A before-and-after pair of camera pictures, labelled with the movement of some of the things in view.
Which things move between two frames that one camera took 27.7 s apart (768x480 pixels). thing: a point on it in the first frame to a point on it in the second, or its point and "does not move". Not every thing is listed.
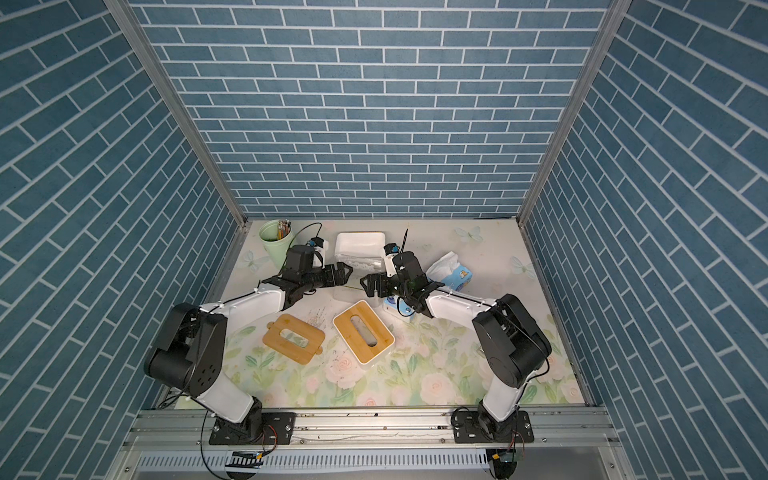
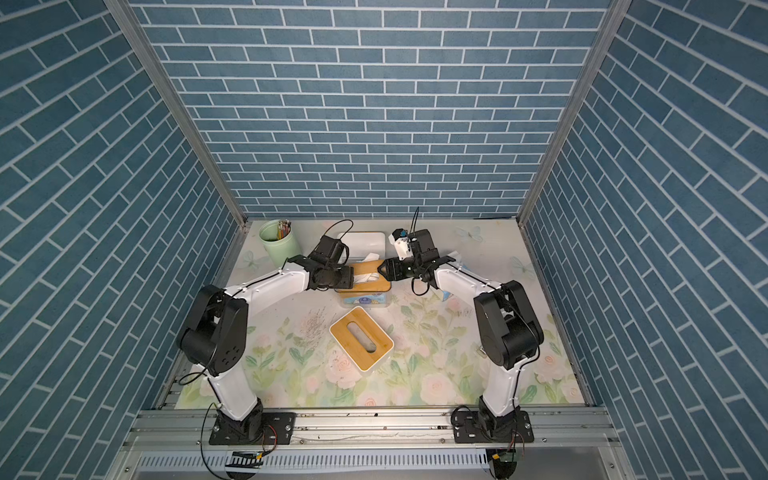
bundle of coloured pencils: x=283 y=228 does not move
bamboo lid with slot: x=301 y=355 to x=367 y=267
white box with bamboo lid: x=364 y=333 does not move
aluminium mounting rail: x=186 y=429 does not move
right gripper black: x=383 y=279 to x=394 y=269
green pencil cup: x=276 y=237 does not move
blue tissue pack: x=393 y=303 to x=366 y=300
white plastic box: x=364 y=244 does not move
